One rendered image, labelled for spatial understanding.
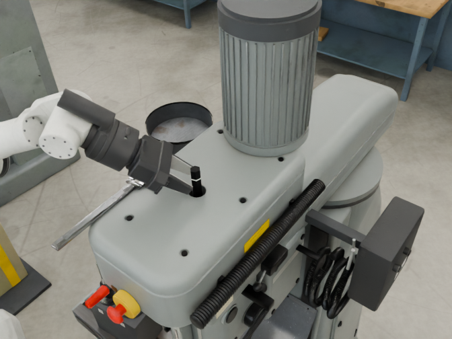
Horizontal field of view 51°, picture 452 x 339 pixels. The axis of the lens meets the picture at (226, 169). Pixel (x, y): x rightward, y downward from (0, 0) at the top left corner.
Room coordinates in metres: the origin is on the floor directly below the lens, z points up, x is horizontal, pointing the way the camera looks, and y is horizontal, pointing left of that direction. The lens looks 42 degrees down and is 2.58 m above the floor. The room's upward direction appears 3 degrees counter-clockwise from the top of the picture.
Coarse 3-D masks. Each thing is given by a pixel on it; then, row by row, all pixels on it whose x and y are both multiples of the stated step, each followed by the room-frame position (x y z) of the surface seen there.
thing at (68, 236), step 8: (128, 184) 0.71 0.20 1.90; (136, 184) 0.71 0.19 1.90; (144, 184) 0.72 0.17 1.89; (120, 192) 0.69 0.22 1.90; (128, 192) 0.69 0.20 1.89; (112, 200) 0.67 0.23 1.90; (104, 208) 0.65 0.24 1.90; (88, 216) 0.63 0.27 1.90; (96, 216) 0.63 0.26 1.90; (80, 224) 0.61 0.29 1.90; (88, 224) 0.61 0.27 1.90; (72, 232) 0.59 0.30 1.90; (80, 232) 0.59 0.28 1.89; (56, 240) 0.57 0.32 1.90; (64, 240) 0.57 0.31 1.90; (56, 248) 0.55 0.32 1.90
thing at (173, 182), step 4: (172, 176) 0.66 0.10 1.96; (176, 176) 0.67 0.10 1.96; (168, 180) 0.66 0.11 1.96; (172, 180) 0.66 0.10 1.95; (176, 180) 0.66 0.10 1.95; (180, 180) 0.66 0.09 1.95; (168, 184) 0.66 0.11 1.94; (172, 184) 0.66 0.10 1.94; (176, 184) 0.66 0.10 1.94; (180, 184) 0.66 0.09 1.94; (184, 184) 0.66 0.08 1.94; (188, 184) 0.67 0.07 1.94; (172, 188) 0.66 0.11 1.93; (176, 188) 0.66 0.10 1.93; (180, 188) 0.66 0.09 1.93; (184, 188) 0.66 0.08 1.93; (188, 188) 0.66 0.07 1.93; (192, 188) 0.66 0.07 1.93; (184, 192) 0.66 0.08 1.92; (188, 192) 0.66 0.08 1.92
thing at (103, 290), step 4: (100, 288) 0.59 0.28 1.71; (104, 288) 0.59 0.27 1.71; (108, 288) 0.59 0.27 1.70; (96, 292) 0.58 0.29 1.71; (100, 292) 0.58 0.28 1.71; (104, 292) 0.58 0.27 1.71; (108, 292) 0.59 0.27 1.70; (92, 296) 0.57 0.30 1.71; (96, 296) 0.57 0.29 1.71; (100, 296) 0.57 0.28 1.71; (104, 296) 0.58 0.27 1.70; (88, 300) 0.56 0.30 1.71; (92, 300) 0.56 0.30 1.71; (96, 300) 0.56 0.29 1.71; (100, 300) 0.57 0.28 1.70; (88, 304) 0.55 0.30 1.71; (92, 304) 0.56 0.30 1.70; (88, 308) 0.55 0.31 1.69
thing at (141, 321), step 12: (108, 300) 0.93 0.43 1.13; (96, 312) 0.93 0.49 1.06; (108, 324) 0.90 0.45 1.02; (120, 324) 0.86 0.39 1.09; (132, 324) 0.84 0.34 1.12; (144, 324) 0.86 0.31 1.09; (156, 324) 0.90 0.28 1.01; (120, 336) 0.88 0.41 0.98; (132, 336) 0.84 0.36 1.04; (144, 336) 0.85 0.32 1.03; (156, 336) 0.89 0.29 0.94
